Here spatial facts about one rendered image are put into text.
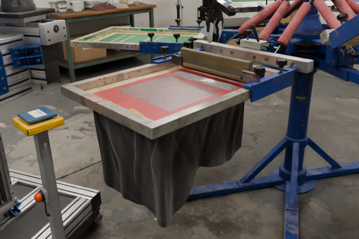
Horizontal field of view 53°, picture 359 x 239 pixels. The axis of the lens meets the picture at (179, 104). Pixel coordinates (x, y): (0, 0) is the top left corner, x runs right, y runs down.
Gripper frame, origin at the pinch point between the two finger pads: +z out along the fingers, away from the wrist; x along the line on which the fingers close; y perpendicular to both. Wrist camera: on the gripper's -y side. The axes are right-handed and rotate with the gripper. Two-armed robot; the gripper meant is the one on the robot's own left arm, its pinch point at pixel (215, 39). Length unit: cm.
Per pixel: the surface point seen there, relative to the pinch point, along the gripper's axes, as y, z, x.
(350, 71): -37, 21, -60
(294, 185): -14, 98, -60
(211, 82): -5.8, 16.5, 8.4
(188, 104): -16.6, 17.0, 33.2
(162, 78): 14.9, 16.7, 18.5
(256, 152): 43, 113, -100
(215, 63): -1.7, 10.2, 1.8
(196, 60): 9.5, 10.6, 1.8
